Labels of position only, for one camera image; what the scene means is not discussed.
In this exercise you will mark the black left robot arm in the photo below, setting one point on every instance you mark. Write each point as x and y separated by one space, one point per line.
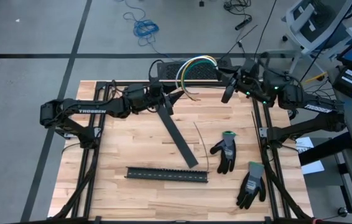
92 110

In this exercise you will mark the white paper sheet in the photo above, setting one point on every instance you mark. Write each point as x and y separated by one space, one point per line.
316 167

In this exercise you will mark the grey office chair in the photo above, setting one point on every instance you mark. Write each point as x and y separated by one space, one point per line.
300 20

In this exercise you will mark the grey black work glove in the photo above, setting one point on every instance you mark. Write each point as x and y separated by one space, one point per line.
252 186
227 152

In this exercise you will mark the black caster wheel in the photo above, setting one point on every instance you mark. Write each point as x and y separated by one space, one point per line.
343 212

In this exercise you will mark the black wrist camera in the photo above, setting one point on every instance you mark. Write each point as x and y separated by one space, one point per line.
250 68
156 88

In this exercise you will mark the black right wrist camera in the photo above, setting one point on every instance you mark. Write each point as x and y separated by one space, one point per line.
250 68

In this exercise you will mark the black power strip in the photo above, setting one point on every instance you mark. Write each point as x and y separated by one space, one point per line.
243 24

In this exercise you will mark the black duct cover strip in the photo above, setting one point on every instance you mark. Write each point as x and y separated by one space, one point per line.
179 140

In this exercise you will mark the small black floor object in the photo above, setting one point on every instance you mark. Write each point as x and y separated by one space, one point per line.
201 3

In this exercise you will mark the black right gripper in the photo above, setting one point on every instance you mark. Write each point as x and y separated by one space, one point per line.
241 84

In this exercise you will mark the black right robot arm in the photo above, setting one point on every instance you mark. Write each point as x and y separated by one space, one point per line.
316 107

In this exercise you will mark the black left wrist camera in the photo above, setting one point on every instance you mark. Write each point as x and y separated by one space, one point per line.
156 88

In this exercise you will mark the thin black zip tie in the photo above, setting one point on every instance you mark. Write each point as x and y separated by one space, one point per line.
238 43
207 88
256 130

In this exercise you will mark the black desk leg bar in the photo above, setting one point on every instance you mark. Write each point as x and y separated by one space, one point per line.
325 149

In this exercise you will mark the small black computer box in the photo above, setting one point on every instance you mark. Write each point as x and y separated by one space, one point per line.
350 81

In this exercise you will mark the black aluminium table frame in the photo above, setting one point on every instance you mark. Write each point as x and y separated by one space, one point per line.
207 83

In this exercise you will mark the dull grey zip tie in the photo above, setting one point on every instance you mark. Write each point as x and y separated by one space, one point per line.
204 147

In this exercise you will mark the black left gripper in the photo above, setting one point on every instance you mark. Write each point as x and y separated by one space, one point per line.
146 99

